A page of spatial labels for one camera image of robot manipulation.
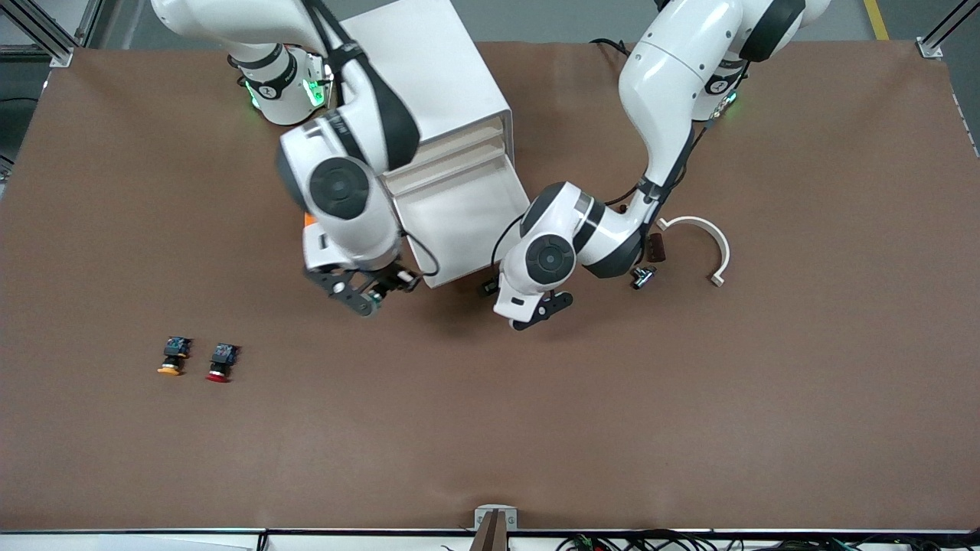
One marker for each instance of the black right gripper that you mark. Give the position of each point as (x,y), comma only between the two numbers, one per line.
(395,277)

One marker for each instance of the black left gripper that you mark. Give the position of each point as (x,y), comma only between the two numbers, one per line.
(490,288)

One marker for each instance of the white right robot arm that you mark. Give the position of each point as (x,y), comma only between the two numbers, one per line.
(344,191)

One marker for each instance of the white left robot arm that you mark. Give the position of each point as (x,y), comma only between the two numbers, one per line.
(666,84)

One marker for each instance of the red push button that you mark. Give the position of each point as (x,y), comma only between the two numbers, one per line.
(221,363)

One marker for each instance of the yellow push button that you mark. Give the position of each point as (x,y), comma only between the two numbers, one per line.
(173,358)

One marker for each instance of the brown table cover mat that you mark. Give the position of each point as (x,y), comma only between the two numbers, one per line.
(490,398)

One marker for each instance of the brown terminal block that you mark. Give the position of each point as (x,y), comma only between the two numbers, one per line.
(657,249)

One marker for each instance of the orange button enclosure box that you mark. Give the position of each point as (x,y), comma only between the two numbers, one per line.
(309,220)

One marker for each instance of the silver key switch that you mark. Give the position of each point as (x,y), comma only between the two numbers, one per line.
(643,276)

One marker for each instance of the grey table edge bracket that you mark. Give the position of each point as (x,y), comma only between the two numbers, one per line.
(482,514)

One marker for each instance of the white curved plastic bracket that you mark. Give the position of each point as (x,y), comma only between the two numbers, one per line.
(718,245)

